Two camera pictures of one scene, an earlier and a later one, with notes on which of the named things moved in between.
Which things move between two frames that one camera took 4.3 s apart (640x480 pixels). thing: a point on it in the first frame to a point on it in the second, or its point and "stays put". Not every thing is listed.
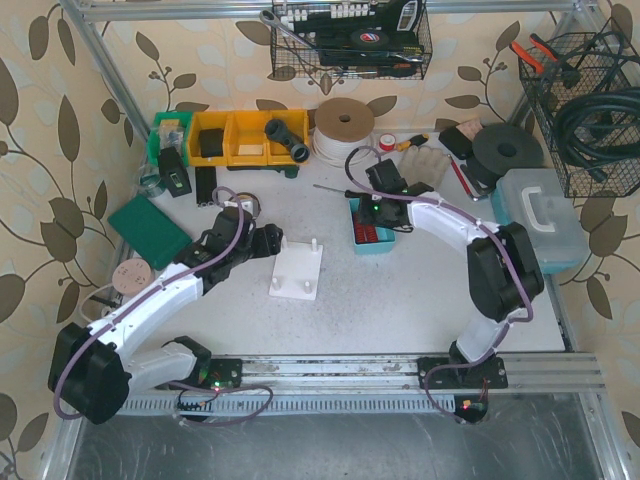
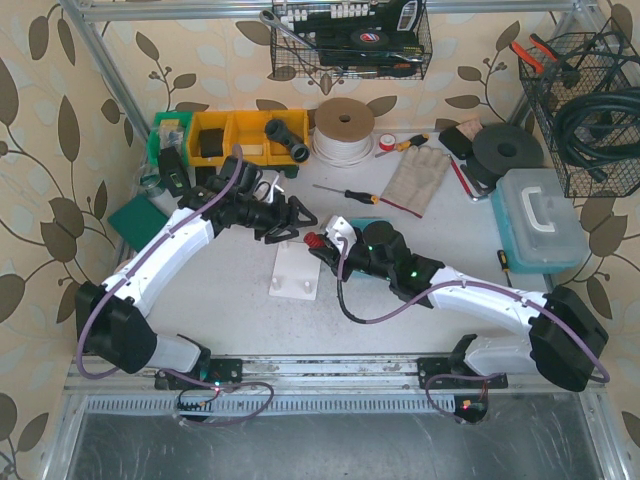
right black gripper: (375, 213) to (330, 251)
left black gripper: (267, 240) to (276, 220)
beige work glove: (423, 165) stays put
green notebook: (148, 231) stays put
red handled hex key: (463, 181) stays put
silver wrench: (269, 18) stays put
